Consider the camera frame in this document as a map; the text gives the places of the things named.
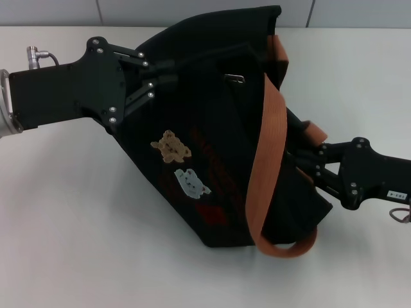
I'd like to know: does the right gripper cable with connector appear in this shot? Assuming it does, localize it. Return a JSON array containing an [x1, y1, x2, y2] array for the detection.
[[389, 207, 411, 225]]

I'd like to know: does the large silver zipper pull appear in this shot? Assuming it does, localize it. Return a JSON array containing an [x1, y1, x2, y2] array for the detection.
[[223, 73, 247, 84]]

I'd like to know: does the left gripper cable with connector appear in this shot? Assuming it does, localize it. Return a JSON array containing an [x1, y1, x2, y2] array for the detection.
[[26, 46, 61, 70]]

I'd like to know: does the gripper cable with connector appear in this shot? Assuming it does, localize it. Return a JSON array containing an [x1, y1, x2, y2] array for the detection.
[[389, 207, 411, 225], [26, 46, 61, 70]]

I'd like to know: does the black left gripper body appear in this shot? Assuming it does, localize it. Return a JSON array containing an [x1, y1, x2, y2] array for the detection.
[[8, 37, 126, 131]]

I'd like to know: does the black food bag orange strap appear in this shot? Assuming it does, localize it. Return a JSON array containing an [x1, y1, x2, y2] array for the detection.
[[105, 4, 334, 259]]

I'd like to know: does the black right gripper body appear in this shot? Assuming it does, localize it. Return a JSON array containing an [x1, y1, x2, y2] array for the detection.
[[338, 137, 411, 211]]

